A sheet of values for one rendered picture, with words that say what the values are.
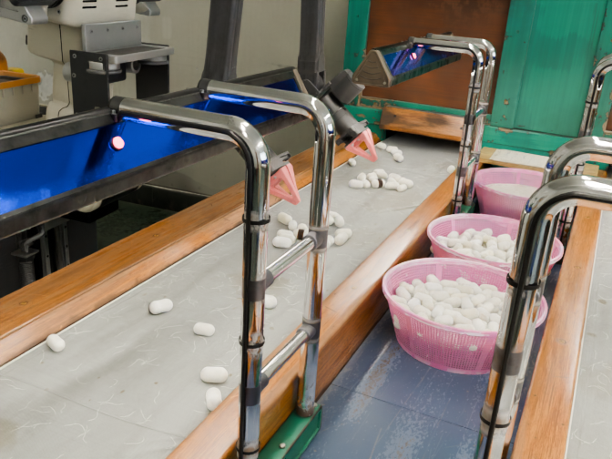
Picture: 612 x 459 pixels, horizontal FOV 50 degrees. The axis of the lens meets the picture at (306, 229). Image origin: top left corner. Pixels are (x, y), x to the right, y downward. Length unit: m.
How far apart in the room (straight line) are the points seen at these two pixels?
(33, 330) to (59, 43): 0.87
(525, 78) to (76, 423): 1.60
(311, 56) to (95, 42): 0.51
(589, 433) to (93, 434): 0.59
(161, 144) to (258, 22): 2.50
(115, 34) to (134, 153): 1.05
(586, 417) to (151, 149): 0.63
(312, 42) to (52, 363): 1.03
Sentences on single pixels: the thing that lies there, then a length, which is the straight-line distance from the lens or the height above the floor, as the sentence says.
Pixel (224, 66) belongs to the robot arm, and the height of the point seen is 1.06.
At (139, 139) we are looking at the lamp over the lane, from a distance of 0.67.
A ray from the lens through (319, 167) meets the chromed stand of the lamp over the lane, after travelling 0.72.
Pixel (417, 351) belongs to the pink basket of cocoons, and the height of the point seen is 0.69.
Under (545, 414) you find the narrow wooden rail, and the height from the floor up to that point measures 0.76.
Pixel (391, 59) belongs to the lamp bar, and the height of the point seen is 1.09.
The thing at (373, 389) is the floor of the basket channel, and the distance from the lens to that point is 1.00.
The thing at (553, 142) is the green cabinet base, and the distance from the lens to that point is 2.07.
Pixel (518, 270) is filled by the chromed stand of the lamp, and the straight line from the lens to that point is 0.53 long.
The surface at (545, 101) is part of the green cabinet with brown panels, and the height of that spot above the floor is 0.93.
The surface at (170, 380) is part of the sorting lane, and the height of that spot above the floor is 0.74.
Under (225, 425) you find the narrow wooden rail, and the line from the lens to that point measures 0.77.
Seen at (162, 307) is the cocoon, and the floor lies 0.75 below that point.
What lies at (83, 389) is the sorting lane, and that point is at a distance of 0.89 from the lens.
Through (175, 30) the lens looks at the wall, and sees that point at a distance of 3.37.
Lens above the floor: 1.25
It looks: 22 degrees down
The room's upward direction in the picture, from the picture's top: 4 degrees clockwise
